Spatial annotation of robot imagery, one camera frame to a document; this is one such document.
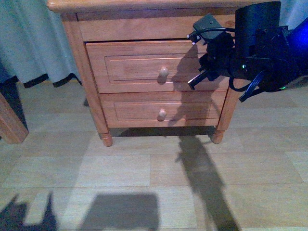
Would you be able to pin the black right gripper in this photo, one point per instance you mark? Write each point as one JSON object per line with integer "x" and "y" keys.
{"x": 219, "y": 60}

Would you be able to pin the wooden drawer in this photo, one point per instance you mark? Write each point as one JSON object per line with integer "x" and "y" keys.
{"x": 163, "y": 109}
{"x": 144, "y": 66}

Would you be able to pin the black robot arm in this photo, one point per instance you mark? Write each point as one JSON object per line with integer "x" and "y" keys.
{"x": 270, "y": 57}

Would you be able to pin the grey curtain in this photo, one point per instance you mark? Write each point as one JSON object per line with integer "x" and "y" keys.
{"x": 33, "y": 45}

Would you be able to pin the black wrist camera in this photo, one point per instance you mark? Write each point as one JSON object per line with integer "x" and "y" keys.
{"x": 206, "y": 29}

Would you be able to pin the wooden bed frame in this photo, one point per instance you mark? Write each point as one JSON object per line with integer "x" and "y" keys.
{"x": 12, "y": 130}

